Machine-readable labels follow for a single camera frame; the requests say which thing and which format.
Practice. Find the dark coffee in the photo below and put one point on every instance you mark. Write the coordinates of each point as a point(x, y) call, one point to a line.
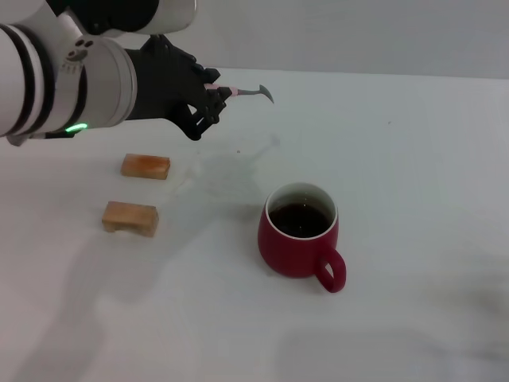
point(300, 221)

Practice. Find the notched wooden block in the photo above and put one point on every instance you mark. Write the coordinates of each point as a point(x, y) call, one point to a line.
point(129, 217)

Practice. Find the orange stained flat wooden block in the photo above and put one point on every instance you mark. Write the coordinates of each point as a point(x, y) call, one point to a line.
point(145, 167)

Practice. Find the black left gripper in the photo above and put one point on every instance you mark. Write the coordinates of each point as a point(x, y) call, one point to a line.
point(167, 79)

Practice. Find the red ceramic cup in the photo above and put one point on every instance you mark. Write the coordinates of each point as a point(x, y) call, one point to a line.
point(286, 258)

